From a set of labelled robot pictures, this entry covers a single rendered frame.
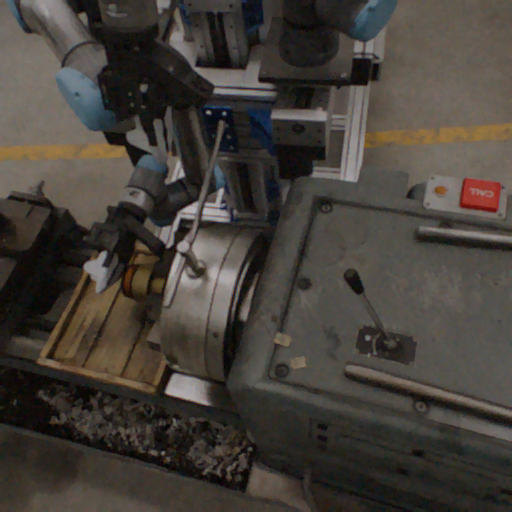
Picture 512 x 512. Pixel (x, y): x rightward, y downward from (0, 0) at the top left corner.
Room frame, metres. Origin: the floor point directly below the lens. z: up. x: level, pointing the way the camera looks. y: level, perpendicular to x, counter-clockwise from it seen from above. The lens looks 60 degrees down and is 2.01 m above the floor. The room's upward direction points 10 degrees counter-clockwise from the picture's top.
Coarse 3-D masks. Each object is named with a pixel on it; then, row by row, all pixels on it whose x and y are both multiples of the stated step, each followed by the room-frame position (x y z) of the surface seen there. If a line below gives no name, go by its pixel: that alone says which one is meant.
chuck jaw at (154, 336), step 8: (152, 296) 0.50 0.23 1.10; (160, 296) 0.50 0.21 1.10; (144, 304) 0.49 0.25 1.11; (152, 304) 0.48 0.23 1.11; (160, 304) 0.48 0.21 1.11; (152, 312) 0.46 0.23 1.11; (160, 312) 0.46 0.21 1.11; (152, 320) 0.45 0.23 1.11; (152, 328) 0.43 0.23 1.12; (152, 336) 0.41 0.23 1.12; (152, 344) 0.40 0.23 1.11; (168, 360) 0.37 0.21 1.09; (176, 360) 0.36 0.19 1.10
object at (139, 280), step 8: (136, 264) 0.59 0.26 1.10; (144, 264) 0.58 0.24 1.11; (128, 272) 0.56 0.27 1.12; (136, 272) 0.56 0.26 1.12; (144, 272) 0.55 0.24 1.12; (152, 272) 0.55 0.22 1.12; (128, 280) 0.55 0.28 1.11; (136, 280) 0.54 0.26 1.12; (144, 280) 0.54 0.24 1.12; (152, 280) 0.54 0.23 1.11; (160, 280) 0.53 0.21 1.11; (128, 288) 0.53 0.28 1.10; (136, 288) 0.53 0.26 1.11; (144, 288) 0.52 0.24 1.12; (152, 288) 0.52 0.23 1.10; (160, 288) 0.52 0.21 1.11; (128, 296) 0.53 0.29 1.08; (136, 296) 0.52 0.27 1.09; (144, 296) 0.51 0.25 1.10
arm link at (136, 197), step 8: (128, 192) 0.78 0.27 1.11; (136, 192) 0.78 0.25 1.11; (144, 192) 0.78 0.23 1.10; (120, 200) 0.76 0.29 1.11; (128, 200) 0.76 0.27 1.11; (136, 200) 0.75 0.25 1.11; (144, 200) 0.76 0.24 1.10; (152, 200) 0.77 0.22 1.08; (144, 208) 0.74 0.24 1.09; (152, 208) 0.76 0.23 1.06
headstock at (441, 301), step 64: (320, 192) 0.57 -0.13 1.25; (384, 192) 0.55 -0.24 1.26; (320, 256) 0.44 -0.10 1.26; (384, 256) 0.42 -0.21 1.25; (448, 256) 0.40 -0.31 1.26; (256, 320) 0.35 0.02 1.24; (320, 320) 0.32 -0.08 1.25; (384, 320) 0.30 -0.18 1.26; (448, 320) 0.29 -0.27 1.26; (256, 384) 0.24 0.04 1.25; (320, 384) 0.22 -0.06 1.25; (448, 384) 0.19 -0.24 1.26; (320, 448) 0.18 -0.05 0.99; (384, 448) 0.14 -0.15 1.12; (448, 448) 0.11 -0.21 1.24
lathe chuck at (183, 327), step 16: (224, 224) 0.59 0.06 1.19; (208, 240) 0.53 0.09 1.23; (224, 240) 0.53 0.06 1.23; (176, 256) 0.50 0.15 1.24; (208, 256) 0.49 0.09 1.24; (224, 256) 0.49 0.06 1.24; (208, 272) 0.46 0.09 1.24; (192, 288) 0.44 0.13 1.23; (208, 288) 0.43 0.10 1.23; (176, 304) 0.42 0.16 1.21; (192, 304) 0.41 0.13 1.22; (208, 304) 0.40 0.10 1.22; (160, 320) 0.40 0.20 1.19; (176, 320) 0.40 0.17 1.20; (192, 320) 0.39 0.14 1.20; (160, 336) 0.38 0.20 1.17; (176, 336) 0.38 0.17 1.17; (192, 336) 0.37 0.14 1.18; (176, 352) 0.36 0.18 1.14; (192, 352) 0.35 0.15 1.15; (176, 368) 0.36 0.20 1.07; (192, 368) 0.34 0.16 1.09
